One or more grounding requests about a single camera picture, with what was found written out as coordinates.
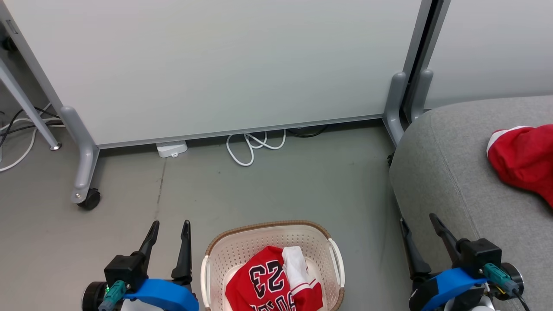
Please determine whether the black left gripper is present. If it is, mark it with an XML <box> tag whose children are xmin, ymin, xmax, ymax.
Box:
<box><xmin>104</xmin><ymin>219</ymin><xmax>193</xmax><ymax>291</ymax></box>

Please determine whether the green cable connector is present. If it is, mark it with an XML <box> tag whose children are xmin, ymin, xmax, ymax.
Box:
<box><xmin>483</xmin><ymin>263</ymin><xmax>521</xmax><ymax>296</ymax></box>
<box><xmin>99</xmin><ymin>280</ymin><xmax>128</xmax><ymax>311</ymax></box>

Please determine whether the black floor cable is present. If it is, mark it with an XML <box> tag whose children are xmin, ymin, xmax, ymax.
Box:
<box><xmin>287</xmin><ymin>125</ymin><xmax>329</xmax><ymax>139</ymax></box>

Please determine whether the red jersey number 23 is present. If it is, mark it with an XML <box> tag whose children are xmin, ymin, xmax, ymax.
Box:
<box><xmin>225</xmin><ymin>245</ymin><xmax>324</xmax><ymax>311</ymax></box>

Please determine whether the white coiled cable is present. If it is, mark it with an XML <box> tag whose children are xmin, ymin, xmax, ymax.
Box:
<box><xmin>226</xmin><ymin>130</ymin><xmax>287</xmax><ymax>167</ymax></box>

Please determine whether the green right cable connector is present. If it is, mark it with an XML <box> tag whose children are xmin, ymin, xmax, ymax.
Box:
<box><xmin>483</xmin><ymin>263</ymin><xmax>521</xmax><ymax>296</ymax></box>

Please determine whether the grey fabric sofa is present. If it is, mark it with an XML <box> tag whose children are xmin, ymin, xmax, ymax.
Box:
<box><xmin>389</xmin><ymin>95</ymin><xmax>553</xmax><ymax>311</ymax></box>

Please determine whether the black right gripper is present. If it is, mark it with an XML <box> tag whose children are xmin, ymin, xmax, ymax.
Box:
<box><xmin>400</xmin><ymin>213</ymin><xmax>502</xmax><ymax>281</ymax></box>

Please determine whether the black cable bundle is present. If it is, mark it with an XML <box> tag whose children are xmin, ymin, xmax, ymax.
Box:
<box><xmin>0</xmin><ymin>107</ymin><xmax>61</xmax><ymax>147</ymax></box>

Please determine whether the cream perforated laundry basket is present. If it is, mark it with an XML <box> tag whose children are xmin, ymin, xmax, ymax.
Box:
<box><xmin>200</xmin><ymin>220</ymin><xmax>346</xmax><ymax>311</ymax></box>

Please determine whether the long white floor cable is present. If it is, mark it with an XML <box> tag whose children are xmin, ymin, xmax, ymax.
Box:
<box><xmin>0</xmin><ymin>104</ymin><xmax>52</xmax><ymax>172</ymax></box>

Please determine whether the white power adapter box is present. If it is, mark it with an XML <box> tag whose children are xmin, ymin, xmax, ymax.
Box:
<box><xmin>156</xmin><ymin>140</ymin><xmax>188</xmax><ymax>159</ymax></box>

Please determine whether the large white partition panel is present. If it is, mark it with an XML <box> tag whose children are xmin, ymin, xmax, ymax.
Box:
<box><xmin>0</xmin><ymin>0</ymin><xmax>432</xmax><ymax>203</ymax></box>

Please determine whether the green left cable connector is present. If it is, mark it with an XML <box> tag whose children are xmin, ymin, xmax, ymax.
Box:
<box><xmin>99</xmin><ymin>280</ymin><xmax>128</xmax><ymax>311</ymax></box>

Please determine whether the grey metal table leg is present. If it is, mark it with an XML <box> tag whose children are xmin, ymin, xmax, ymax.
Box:
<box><xmin>0</xmin><ymin>60</ymin><xmax>62</xmax><ymax>151</ymax></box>

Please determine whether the white partition panel grey frame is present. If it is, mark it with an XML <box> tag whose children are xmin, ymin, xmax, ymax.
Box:
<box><xmin>406</xmin><ymin>0</ymin><xmax>553</xmax><ymax>124</ymax></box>

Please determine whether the thin black right gripper cable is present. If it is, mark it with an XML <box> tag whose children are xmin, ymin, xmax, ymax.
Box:
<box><xmin>512</xmin><ymin>289</ymin><xmax>531</xmax><ymax>311</ymax></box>

